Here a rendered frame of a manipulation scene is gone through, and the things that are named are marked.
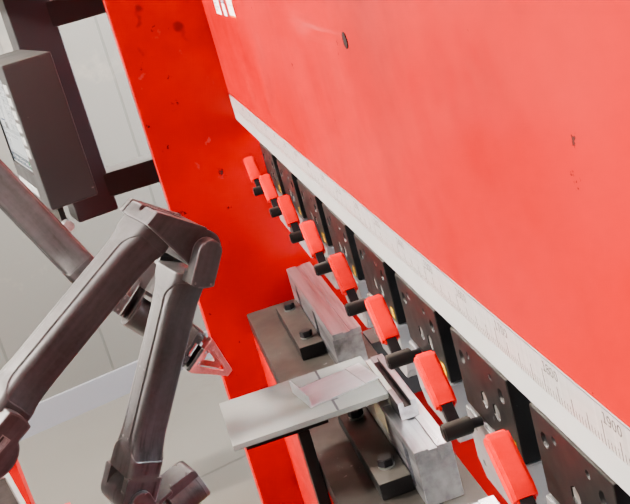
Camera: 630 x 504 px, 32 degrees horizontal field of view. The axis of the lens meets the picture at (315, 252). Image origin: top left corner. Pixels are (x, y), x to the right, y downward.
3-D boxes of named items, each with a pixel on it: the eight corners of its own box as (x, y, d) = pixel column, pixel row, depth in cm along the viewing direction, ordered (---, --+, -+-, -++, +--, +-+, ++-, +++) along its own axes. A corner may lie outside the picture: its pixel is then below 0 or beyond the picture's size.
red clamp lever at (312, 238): (295, 221, 166) (316, 272, 161) (321, 213, 167) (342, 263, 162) (296, 228, 168) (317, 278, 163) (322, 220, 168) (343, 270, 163)
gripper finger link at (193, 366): (232, 349, 194) (190, 322, 190) (245, 359, 187) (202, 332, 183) (211, 381, 193) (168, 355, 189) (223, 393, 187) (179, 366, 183)
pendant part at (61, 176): (21, 187, 302) (-24, 61, 292) (63, 173, 306) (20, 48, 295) (51, 211, 262) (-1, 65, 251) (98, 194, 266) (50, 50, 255)
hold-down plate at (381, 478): (339, 425, 198) (335, 410, 197) (367, 415, 199) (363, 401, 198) (383, 501, 170) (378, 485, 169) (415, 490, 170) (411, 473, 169)
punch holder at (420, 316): (423, 398, 132) (391, 273, 127) (488, 375, 133) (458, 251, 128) (464, 450, 118) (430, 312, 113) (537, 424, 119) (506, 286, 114)
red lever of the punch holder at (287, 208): (273, 195, 185) (291, 240, 180) (296, 188, 186) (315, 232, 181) (274, 202, 187) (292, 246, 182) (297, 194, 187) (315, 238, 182)
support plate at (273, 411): (220, 408, 190) (218, 403, 190) (362, 360, 194) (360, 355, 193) (234, 451, 173) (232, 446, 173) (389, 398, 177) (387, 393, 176)
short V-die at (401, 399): (369, 376, 192) (365, 360, 191) (385, 370, 192) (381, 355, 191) (401, 420, 173) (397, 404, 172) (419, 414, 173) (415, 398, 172)
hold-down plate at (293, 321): (278, 318, 259) (274, 306, 258) (299, 310, 259) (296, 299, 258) (303, 361, 230) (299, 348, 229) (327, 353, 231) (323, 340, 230)
